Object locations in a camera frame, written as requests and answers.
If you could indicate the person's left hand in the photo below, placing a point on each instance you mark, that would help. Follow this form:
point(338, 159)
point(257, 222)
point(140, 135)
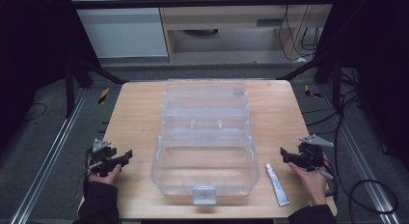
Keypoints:
point(107, 178)

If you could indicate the black curtain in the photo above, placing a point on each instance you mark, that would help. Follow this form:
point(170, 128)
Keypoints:
point(379, 56)
point(32, 56)

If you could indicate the light wooden desk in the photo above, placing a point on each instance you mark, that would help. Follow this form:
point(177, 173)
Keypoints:
point(231, 18)

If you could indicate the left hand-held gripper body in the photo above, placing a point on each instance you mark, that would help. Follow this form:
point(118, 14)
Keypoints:
point(102, 158)

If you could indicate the black metal stand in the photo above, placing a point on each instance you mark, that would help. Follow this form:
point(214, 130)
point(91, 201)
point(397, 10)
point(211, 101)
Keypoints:
point(69, 89)
point(336, 82)

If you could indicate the black horizontal frame bar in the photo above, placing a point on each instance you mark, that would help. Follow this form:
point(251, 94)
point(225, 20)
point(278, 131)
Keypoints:
point(199, 2)

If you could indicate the white ointment tube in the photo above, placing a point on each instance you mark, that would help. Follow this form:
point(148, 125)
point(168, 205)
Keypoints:
point(276, 185)

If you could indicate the yellow black tape piece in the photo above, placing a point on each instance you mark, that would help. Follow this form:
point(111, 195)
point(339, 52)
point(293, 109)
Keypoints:
point(310, 92)
point(103, 96)

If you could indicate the aluminium floor rail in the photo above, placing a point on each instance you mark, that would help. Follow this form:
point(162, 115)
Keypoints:
point(366, 172)
point(48, 159)

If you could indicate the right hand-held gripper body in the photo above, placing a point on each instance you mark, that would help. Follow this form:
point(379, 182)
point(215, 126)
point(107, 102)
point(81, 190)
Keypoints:
point(311, 153)

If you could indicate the clear plastic storage box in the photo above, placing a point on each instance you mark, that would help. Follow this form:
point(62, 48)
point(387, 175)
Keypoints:
point(205, 146)

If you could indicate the person's right hand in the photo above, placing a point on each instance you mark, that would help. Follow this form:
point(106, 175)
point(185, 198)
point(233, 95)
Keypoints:
point(310, 185)

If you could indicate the white cabinet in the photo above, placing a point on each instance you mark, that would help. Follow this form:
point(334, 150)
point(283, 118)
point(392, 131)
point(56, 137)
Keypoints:
point(122, 27)

